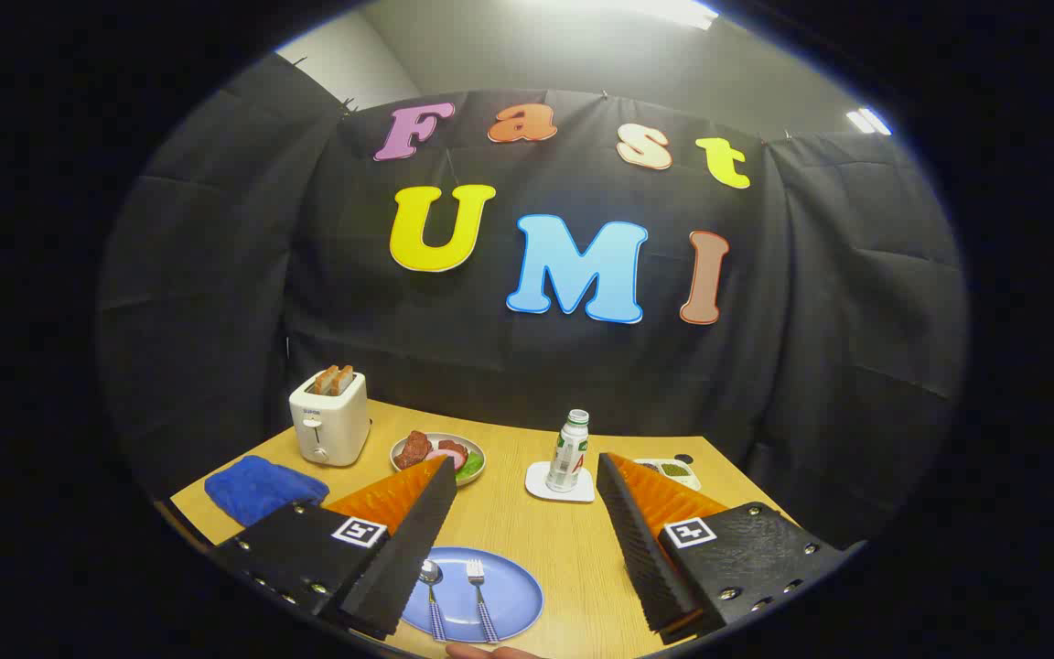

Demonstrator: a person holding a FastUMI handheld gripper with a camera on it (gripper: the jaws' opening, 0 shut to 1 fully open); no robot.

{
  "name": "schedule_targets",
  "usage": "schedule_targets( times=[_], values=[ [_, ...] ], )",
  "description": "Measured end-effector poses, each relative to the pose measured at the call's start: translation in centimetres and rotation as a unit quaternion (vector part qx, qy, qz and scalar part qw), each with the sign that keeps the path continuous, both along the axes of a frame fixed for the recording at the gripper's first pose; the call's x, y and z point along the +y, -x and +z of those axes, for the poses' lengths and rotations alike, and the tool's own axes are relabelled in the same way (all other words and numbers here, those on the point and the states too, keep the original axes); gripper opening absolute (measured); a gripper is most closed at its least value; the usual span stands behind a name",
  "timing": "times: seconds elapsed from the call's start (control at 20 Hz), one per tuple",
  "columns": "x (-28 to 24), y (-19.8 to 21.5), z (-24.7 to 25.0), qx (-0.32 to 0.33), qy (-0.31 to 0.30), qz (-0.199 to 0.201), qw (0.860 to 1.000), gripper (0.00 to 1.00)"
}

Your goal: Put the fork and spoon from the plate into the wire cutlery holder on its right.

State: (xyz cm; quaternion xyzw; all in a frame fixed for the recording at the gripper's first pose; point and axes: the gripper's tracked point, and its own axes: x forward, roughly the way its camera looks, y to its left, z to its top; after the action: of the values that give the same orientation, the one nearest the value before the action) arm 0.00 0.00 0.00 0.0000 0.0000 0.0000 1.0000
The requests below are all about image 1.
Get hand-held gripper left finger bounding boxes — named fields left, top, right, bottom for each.
left=210, top=455, right=458, bottom=641

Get spoon with checkered handle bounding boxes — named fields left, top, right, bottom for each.
left=419, top=559, right=447, bottom=642

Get large brown meat piece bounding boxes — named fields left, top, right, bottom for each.
left=394, top=430, right=434, bottom=470

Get black backdrop cloth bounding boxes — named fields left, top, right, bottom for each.
left=97, top=55, right=967, bottom=550

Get fork with checkered handle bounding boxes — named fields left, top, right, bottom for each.
left=466, top=559, right=500, bottom=643

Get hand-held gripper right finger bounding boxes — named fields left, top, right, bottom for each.
left=595, top=452, right=866, bottom=645

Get white toaster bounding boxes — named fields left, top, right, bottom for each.
left=288, top=370, right=372, bottom=468

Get white divided bean dish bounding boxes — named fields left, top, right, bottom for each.
left=634, top=458, right=702, bottom=492

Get blue towel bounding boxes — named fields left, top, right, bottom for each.
left=204, top=455, right=330, bottom=527

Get blue round plate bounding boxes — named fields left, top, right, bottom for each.
left=399, top=546, right=544, bottom=644

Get grey food plate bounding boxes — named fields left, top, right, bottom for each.
left=390, top=431, right=487, bottom=487

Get white square coaster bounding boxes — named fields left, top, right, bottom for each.
left=525, top=460, right=597, bottom=503

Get large ceiling light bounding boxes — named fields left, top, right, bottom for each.
left=582, top=0, right=720, bottom=30

